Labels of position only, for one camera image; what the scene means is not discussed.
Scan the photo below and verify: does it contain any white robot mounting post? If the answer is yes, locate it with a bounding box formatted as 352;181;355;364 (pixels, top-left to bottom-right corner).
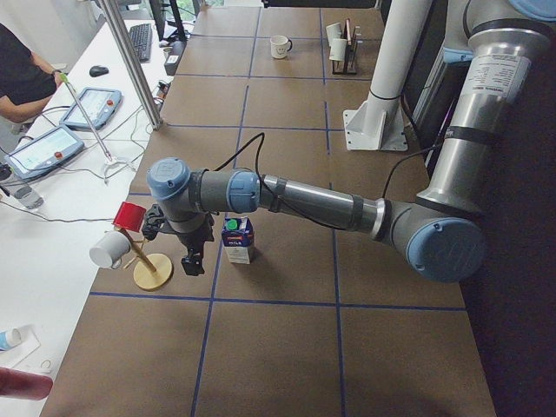
343;0;432;151

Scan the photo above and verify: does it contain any white grey mug on stand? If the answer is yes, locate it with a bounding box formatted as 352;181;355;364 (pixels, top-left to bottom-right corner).
89;230;131;269

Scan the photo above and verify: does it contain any teach pendant tablet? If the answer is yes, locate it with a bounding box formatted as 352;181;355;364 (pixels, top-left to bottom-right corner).
60;87;122;131
4;126;84;180

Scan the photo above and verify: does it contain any blue milk carton green cap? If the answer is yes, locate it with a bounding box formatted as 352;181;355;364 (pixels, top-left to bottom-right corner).
222;216;255;264

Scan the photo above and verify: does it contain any red cup on stand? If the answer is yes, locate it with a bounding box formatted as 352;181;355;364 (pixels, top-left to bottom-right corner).
112;202;146;232

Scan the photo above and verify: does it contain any white mug on rack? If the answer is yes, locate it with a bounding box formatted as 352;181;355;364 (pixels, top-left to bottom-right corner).
328;37;348;62
326;23;342;40

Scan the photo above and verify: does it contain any aluminium frame post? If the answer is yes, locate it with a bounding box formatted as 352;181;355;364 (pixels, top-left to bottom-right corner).
99;0;162;130

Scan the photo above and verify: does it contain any white smiley face mug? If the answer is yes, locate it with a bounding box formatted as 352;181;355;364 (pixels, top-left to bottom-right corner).
270;35;293;60

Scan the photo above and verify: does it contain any black box on desk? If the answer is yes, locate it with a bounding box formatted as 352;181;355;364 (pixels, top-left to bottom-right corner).
164;54;181;76

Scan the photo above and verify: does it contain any upper white mug on rack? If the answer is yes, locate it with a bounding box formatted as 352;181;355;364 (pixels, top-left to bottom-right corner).
326;23;342;40

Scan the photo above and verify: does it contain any dark red bottle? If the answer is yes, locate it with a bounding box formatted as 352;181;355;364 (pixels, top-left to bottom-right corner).
0;367;53;400

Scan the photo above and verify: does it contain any wooden mug tree stand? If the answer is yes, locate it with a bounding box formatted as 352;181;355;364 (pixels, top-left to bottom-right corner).
115;227;174;291

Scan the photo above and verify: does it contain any far teach pendant tablet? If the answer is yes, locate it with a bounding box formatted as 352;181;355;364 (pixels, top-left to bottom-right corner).
60;87;122;131

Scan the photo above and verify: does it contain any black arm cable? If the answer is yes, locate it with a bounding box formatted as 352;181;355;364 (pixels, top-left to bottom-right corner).
215;132;444;228

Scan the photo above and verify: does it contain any white blue tube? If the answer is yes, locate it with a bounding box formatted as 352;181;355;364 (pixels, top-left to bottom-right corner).
0;328;22;352

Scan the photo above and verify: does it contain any black computer mouse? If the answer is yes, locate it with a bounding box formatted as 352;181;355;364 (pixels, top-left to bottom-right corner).
89;65;109;77

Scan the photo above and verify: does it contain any near teach pendant tablet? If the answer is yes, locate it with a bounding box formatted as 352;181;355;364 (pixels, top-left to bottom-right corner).
4;126;84;180

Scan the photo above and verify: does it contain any metal reacher grabber stick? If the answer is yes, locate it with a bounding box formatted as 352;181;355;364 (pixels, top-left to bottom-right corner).
60;74;136;183

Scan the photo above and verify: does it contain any black computer keyboard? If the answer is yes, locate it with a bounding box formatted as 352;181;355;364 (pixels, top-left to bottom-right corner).
129;23;152;63

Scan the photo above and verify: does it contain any person in black shirt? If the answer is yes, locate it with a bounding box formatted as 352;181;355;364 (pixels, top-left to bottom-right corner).
1;24;63;123

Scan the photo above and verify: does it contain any black wire mug rack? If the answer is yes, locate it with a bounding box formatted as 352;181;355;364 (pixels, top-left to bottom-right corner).
329;18;361;75

